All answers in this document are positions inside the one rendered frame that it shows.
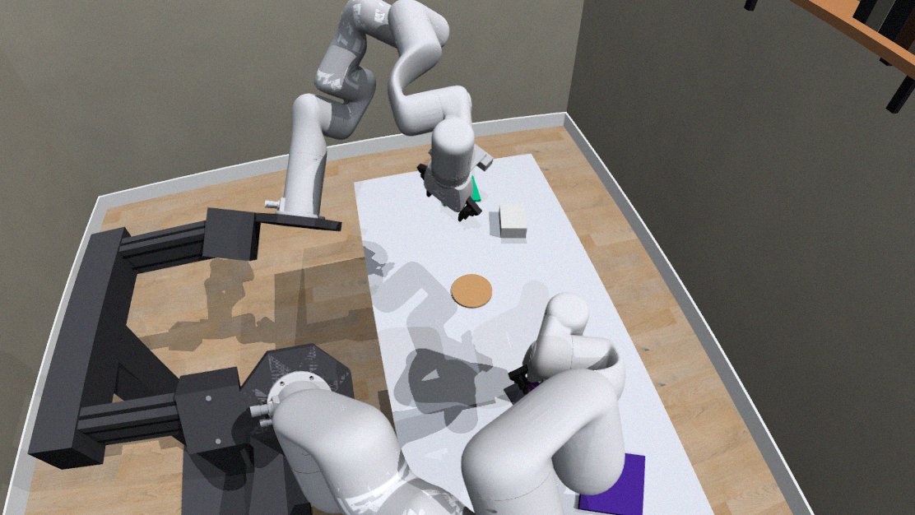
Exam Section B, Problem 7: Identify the green flat square slab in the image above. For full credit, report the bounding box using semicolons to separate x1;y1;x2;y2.
472;175;481;202

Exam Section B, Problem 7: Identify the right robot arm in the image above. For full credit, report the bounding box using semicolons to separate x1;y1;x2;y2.
250;293;625;515

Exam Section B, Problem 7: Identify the dark grey square slate coaster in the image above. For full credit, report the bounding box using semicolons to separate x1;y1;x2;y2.
504;383;525;405

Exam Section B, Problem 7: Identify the tan round disc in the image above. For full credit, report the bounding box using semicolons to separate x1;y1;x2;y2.
452;274;492;309

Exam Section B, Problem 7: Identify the purple square tile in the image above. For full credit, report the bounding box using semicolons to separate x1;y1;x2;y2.
578;453;645;515

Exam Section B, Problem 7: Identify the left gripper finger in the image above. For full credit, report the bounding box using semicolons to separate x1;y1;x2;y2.
458;197;482;222
416;164;432;197

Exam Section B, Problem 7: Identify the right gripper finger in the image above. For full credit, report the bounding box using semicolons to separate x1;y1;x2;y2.
508;364;529;394

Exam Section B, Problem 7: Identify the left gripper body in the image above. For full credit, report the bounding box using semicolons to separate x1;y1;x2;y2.
424;161;473;212

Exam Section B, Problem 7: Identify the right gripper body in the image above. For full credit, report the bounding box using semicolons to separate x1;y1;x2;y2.
523;341;541;383

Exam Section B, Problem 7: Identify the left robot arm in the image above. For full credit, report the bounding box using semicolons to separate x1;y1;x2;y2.
265;0;494;219

